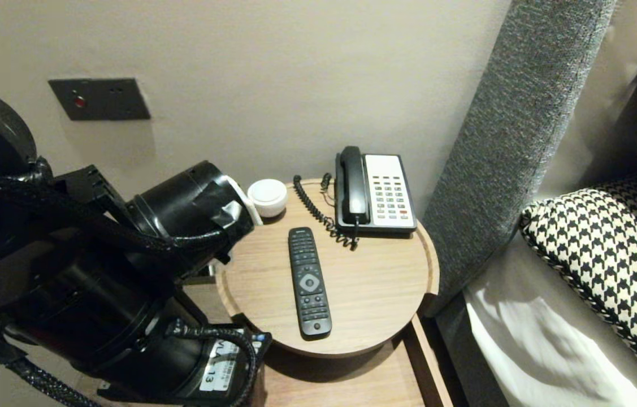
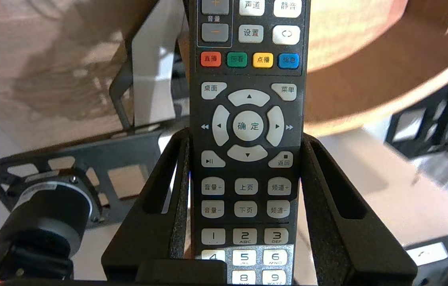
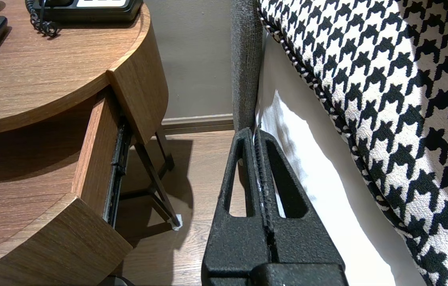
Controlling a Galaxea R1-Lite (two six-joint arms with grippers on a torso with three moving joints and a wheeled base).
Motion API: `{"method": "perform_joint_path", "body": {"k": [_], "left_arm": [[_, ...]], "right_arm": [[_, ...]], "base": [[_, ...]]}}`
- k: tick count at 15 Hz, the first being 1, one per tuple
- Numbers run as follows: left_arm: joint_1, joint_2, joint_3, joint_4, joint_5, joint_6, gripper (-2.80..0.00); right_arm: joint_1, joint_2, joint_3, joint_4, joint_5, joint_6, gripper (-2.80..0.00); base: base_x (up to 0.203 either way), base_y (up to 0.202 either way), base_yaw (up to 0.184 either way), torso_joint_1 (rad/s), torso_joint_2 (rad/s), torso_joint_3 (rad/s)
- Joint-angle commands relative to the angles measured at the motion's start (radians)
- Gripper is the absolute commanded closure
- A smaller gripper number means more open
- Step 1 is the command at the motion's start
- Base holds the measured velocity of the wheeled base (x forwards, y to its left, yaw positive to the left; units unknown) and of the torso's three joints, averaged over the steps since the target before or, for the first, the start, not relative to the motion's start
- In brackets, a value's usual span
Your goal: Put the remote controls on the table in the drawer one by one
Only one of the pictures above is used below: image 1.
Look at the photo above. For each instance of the dark wall switch panel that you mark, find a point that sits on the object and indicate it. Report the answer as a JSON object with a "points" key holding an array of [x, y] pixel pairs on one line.
{"points": [[100, 99]]}

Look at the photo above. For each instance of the black telephone handset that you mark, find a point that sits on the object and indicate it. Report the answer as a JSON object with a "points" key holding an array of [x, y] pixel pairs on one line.
{"points": [[353, 185]]}

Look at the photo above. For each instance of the black and white desk telephone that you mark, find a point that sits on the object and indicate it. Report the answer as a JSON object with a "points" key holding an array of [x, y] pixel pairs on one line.
{"points": [[389, 194]]}

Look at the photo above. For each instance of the houndstooth black and white pillow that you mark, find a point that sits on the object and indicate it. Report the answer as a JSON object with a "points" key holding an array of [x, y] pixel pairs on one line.
{"points": [[606, 243]]}

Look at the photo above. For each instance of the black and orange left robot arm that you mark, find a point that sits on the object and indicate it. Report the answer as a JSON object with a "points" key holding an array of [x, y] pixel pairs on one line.
{"points": [[69, 294]]}

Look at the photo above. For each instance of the white round puck device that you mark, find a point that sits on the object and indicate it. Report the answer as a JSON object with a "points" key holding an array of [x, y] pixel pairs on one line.
{"points": [[270, 198]]}

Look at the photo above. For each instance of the dark grey bed base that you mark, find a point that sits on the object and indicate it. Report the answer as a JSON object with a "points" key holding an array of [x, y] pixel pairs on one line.
{"points": [[465, 362]]}

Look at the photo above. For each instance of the round wooden nightstand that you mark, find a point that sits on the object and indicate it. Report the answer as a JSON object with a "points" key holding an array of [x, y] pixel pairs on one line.
{"points": [[375, 282]]}

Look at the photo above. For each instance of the slim black remote control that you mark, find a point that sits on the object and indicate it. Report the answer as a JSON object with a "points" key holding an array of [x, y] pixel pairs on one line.
{"points": [[310, 282]]}

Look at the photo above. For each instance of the white bed sheet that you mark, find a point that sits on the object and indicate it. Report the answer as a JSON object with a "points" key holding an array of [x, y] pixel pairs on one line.
{"points": [[521, 350]]}

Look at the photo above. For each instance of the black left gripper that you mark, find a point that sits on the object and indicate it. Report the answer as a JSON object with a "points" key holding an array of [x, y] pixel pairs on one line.
{"points": [[205, 367]]}

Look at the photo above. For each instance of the grey upholstered headboard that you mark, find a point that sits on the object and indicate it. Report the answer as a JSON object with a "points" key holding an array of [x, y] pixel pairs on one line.
{"points": [[510, 141]]}

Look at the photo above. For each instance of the beige upholstered headboard panel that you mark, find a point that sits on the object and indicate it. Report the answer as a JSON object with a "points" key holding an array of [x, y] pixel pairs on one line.
{"points": [[606, 85]]}

